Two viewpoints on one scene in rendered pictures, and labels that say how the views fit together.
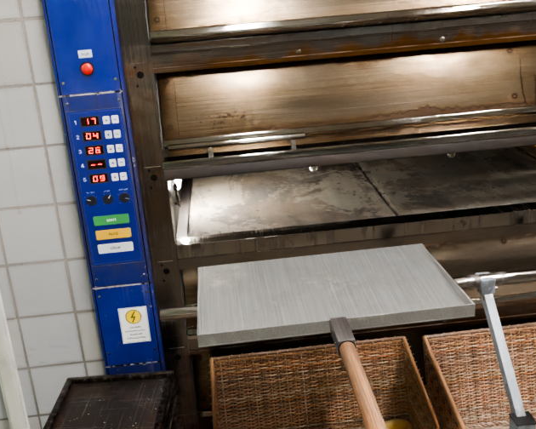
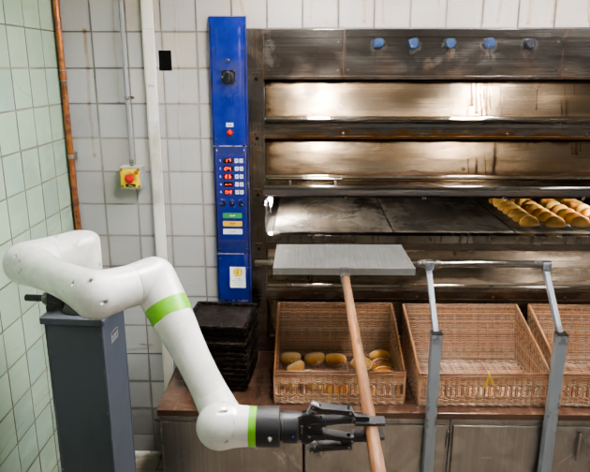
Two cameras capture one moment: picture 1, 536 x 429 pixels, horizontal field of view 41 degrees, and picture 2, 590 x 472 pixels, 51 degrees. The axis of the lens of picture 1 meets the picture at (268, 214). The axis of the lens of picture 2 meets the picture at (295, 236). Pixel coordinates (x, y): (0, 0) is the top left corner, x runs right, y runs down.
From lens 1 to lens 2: 103 cm
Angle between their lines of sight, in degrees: 5
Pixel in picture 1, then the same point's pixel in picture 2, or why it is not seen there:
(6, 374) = not seen: hidden behind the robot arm
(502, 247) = (453, 257)
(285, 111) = (333, 166)
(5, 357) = not seen: hidden behind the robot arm
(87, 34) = (231, 114)
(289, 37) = (339, 125)
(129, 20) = (255, 109)
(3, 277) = (169, 242)
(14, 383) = not seen: hidden behind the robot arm
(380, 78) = (388, 152)
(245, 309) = (299, 262)
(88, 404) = (209, 313)
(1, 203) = (174, 200)
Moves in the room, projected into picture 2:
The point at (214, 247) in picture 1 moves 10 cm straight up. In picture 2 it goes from (287, 238) to (287, 217)
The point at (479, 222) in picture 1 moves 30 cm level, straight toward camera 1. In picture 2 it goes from (439, 240) to (428, 258)
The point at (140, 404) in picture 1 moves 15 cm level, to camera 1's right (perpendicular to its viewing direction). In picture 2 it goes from (237, 316) to (271, 317)
